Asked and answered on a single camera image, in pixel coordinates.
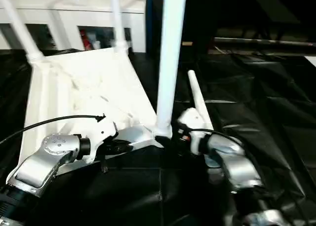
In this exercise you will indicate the small tan label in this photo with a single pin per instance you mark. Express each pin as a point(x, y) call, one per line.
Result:
point(187, 43)

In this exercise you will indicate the white sideboard cabinet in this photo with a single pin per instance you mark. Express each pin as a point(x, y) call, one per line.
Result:
point(74, 11)

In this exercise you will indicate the dark metal rail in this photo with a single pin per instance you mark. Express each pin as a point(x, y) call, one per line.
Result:
point(266, 41)

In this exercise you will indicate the white plastic table top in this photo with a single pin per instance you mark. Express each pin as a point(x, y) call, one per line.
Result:
point(86, 92)

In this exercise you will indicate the dark blue panel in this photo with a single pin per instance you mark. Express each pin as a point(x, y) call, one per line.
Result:
point(152, 20)

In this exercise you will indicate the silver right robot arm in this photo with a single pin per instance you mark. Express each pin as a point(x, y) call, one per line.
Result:
point(234, 161)

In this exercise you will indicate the white flat board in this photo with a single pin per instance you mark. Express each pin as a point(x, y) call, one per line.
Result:
point(311, 60)

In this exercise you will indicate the red bottle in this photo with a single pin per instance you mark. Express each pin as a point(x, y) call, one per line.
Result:
point(86, 40)

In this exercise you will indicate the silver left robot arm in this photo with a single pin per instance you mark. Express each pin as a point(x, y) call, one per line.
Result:
point(49, 156)

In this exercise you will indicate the black plastic mat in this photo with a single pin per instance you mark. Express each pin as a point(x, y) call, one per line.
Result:
point(135, 194)

